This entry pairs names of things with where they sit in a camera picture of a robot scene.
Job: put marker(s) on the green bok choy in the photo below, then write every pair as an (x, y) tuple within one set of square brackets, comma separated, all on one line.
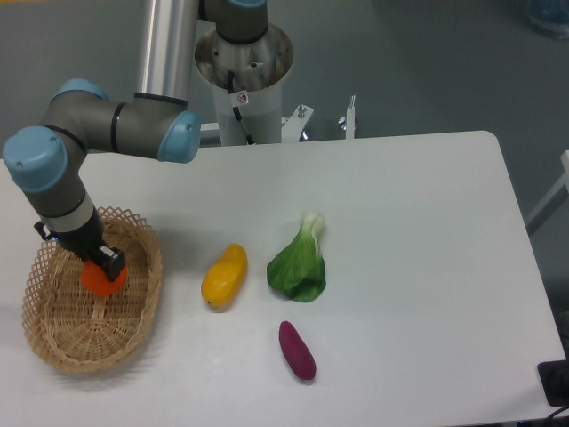
[(298, 270)]

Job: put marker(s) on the black device at table edge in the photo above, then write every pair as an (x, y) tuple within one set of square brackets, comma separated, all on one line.
[(554, 381)]

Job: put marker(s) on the yellow mango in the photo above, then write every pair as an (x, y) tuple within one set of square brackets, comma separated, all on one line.
[(224, 279)]

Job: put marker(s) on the woven wicker basket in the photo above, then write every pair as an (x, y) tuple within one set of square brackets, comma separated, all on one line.
[(78, 332)]

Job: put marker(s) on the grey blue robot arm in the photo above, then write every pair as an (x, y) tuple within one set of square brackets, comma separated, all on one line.
[(44, 160)]

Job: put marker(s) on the orange fruit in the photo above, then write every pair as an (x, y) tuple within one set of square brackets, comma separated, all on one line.
[(95, 280)]

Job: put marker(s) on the white metal bracket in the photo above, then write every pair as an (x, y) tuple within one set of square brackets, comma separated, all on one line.
[(296, 127)]

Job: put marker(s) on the white frame at right edge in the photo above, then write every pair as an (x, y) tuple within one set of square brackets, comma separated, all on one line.
[(551, 201)]

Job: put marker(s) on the purple sweet potato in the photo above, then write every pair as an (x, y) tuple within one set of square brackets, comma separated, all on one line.
[(296, 352)]

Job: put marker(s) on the blue object top right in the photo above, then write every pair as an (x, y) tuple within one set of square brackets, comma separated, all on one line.
[(550, 17)]

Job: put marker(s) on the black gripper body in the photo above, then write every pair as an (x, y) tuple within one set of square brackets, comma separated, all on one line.
[(88, 244)]

